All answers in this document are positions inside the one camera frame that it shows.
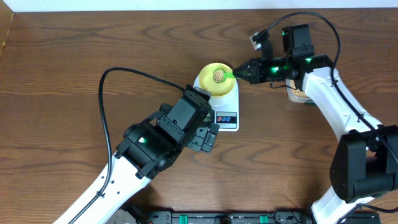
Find yellow bowl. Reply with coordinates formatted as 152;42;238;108
198;63;236;96

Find green plastic scoop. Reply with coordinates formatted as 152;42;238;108
213;68;235;83

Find white digital kitchen scale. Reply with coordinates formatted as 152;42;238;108
194;75;239;132

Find clear plastic container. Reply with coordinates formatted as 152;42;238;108
285;80;313;104

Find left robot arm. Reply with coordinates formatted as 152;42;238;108
56;85;219;223

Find soybeans in container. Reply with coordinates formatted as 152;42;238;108
290;80;307;98

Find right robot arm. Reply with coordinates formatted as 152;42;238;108
233;24;397;223

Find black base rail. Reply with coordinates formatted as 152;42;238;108
105;203;382;224

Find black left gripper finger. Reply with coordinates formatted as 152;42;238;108
187;128;209;152
201;123;220;153

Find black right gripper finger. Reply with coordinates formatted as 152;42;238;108
233;73;258;84
233;58;257;75

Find soybeans in bowl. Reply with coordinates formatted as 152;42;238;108
213;68;224;83

